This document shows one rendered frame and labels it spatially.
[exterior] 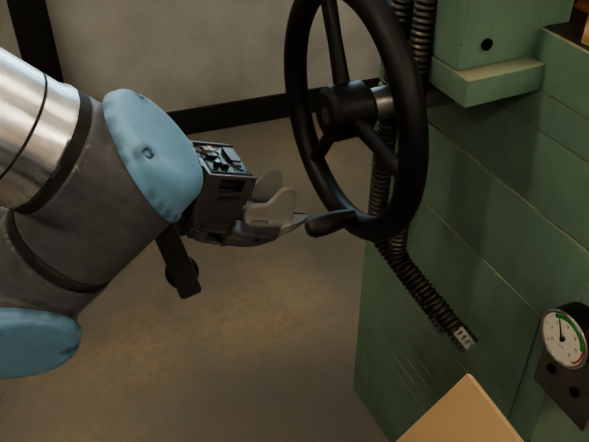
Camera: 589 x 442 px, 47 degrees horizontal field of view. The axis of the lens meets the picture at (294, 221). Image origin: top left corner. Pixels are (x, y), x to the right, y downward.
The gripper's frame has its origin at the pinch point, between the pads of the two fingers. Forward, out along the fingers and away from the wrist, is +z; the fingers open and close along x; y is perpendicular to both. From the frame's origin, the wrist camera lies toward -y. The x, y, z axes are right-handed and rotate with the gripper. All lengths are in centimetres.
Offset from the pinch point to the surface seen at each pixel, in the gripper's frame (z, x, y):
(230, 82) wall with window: 55, 137, -36
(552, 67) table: 16.4, -9.2, 25.3
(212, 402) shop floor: 20, 32, -66
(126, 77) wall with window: 23, 140, -40
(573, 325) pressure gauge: 17.0, -25.5, 5.6
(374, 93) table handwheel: 4.3, 0.5, 16.3
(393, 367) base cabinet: 39, 9, -37
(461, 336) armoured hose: 17.7, -14.5, -5.7
